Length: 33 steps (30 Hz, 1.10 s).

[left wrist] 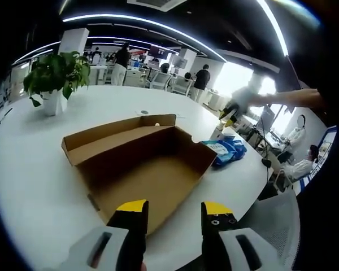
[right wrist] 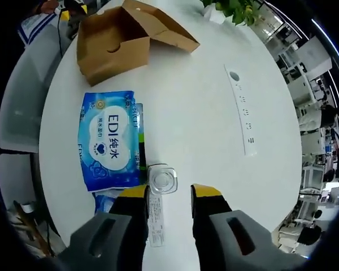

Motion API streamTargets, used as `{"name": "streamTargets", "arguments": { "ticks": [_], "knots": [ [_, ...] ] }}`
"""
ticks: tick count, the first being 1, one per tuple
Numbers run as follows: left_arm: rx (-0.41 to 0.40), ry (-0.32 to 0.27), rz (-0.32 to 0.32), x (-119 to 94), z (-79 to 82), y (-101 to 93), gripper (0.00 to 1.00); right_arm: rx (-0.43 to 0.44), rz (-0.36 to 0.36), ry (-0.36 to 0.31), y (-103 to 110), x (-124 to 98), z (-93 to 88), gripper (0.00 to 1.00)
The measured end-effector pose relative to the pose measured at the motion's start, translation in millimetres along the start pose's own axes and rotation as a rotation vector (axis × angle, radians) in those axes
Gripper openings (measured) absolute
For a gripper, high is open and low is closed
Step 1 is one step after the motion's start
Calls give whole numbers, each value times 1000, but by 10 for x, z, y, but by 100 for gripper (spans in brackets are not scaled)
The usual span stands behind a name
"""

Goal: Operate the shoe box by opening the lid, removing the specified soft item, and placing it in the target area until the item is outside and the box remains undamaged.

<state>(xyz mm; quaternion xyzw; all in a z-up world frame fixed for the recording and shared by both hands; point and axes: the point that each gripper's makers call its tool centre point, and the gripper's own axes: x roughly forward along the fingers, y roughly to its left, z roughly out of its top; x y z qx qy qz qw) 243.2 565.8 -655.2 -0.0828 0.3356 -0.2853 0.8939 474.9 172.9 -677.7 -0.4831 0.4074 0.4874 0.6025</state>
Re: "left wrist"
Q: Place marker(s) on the ceiling air conditioner vent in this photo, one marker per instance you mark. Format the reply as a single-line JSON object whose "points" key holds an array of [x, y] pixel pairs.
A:
{"points": [[158, 3]]}

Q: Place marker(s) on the black desk monitor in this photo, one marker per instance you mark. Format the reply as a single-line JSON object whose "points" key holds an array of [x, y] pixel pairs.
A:
{"points": [[267, 115]]}

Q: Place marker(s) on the person's left hand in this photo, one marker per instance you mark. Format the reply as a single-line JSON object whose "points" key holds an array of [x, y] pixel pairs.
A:
{"points": [[144, 267]]}

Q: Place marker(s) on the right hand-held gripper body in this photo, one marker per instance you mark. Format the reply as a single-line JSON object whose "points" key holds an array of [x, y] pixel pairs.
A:
{"points": [[245, 98]]}

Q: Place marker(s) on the long ceiling light strip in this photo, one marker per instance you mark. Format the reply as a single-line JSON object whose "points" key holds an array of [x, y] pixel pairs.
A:
{"points": [[147, 22], [274, 22]]}

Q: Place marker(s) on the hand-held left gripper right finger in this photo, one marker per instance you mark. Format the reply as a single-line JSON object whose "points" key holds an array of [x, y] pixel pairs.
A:
{"points": [[214, 234]]}

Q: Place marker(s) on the grey mesh office chair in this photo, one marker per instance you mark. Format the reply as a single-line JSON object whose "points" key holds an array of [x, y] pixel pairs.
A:
{"points": [[274, 226]]}

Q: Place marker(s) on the white office chair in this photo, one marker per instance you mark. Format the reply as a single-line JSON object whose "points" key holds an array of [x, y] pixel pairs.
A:
{"points": [[183, 86], [161, 80]]}

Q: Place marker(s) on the white table socket panel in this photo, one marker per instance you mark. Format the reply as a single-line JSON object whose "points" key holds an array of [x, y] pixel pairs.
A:
{"points": [[144, 112]]}

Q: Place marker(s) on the white square pillar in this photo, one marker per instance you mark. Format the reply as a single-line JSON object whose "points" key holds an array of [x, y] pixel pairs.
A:
{"points": [[73, 41]]}

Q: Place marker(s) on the small black white device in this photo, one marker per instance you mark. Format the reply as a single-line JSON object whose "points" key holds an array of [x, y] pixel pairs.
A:
{"points": [[1, 121]]}

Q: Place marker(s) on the brown cardboard shoe box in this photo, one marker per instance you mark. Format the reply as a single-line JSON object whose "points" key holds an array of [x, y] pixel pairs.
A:
{"points": [[147, 172]]}

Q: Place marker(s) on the green potted plant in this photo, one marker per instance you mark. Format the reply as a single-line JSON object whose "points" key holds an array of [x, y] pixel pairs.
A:
{"points": [[56, 70]]}

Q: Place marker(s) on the blue white soft packet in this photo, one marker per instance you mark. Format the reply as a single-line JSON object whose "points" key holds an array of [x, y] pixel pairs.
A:
{"points": [[220, 152]]}

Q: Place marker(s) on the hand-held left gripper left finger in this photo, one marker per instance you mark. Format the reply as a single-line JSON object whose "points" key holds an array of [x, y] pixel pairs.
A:
{"points": [[130, 223]]}

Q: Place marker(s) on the blue white display board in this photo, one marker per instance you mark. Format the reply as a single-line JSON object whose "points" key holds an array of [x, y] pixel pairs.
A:
{"points": [[319, 158]]}

